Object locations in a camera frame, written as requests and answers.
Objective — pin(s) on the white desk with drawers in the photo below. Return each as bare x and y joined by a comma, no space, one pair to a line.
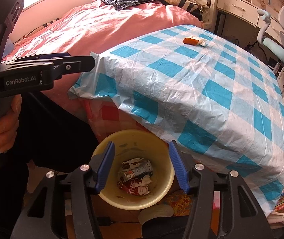
249,13

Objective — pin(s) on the white tissue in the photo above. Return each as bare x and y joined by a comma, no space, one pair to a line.
145,181
200,41

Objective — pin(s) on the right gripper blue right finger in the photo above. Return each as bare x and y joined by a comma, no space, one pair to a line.
179,166

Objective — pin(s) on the crushed milk carton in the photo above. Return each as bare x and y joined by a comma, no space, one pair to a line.
142,169

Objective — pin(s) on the striped beige clothing pile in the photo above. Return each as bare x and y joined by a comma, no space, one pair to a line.
198,8

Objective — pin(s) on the pink bed quilt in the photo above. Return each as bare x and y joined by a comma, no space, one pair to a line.
97,27

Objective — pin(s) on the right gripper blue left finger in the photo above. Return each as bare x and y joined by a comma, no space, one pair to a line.
101,166

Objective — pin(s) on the yellow trash bin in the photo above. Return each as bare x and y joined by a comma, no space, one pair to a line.
131,148

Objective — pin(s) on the blue checkered plastic tablecloth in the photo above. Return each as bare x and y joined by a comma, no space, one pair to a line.
220,104

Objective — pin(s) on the person left hand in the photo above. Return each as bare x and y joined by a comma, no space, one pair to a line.
9,125

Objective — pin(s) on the red snack bag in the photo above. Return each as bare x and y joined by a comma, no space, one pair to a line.
133,187

